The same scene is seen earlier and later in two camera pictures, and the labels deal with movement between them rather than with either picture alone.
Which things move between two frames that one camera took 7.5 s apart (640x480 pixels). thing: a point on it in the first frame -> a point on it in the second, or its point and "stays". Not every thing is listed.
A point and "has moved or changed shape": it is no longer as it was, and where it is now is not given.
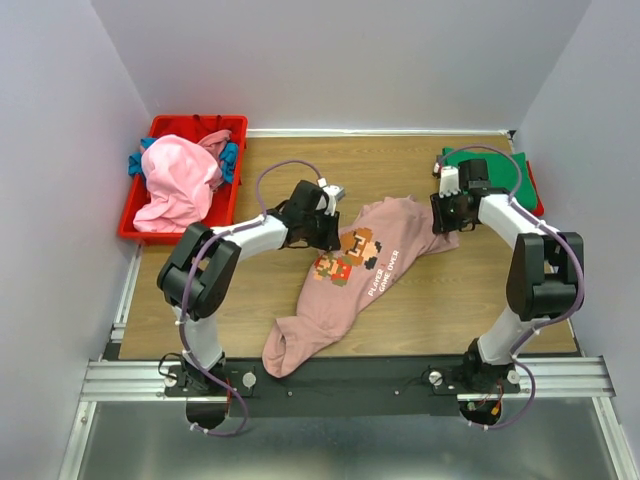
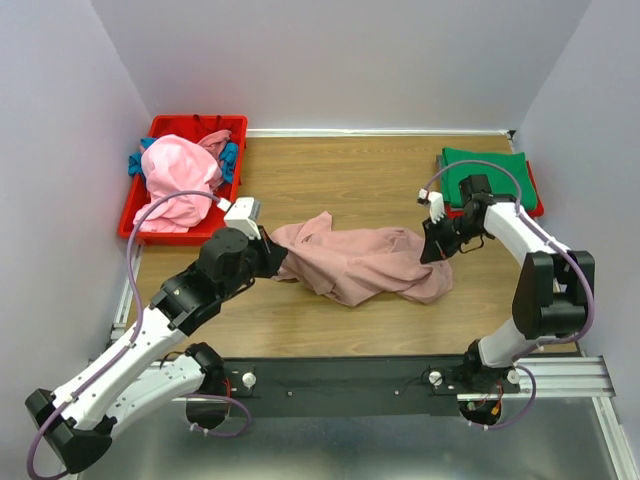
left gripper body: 319,229 -> 248,269
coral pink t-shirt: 215,143 stays
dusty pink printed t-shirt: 341,281 has moved or changed shape
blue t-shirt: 228,157 stays
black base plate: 351,386 stays
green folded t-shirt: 505,171 stays
